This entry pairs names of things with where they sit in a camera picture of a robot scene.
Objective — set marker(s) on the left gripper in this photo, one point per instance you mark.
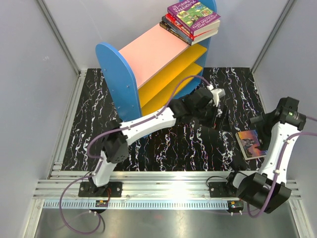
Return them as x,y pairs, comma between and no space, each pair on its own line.
218,123

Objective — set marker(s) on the blue Jane Eyre book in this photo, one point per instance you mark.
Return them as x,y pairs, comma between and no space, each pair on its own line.
249,144

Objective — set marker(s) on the red 13-Storey Treehouse book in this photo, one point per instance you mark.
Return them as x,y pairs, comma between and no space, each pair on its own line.
195,35

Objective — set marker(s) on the black blue Treehouse book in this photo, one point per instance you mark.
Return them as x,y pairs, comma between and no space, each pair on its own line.
170,30

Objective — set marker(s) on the purple 117-Storey Treehouse book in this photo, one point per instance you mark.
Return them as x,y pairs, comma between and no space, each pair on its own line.
193,13

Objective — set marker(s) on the Nineteen Eighty-Four book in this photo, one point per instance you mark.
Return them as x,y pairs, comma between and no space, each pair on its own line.
171,25

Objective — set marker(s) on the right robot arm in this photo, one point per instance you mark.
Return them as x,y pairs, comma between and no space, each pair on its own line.
277,133

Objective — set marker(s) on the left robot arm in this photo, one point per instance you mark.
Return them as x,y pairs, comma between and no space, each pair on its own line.
199,107

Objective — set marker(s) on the black marble pattern mat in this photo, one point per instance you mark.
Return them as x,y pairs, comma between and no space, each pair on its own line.
185,147

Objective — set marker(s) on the blue pink yellow bookshelf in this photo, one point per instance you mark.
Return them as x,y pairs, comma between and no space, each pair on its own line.
143,75

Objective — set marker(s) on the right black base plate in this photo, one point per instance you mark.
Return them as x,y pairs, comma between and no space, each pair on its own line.
219,189

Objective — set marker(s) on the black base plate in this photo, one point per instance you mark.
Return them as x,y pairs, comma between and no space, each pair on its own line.
219,189
112,189

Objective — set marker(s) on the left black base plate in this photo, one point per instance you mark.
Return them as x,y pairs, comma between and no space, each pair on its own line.
112,189

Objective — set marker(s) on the aluminium mounting rail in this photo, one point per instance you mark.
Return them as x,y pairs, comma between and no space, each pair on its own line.
176,186

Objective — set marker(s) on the white slotted cable duct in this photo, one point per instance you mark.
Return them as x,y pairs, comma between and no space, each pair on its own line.
143,204

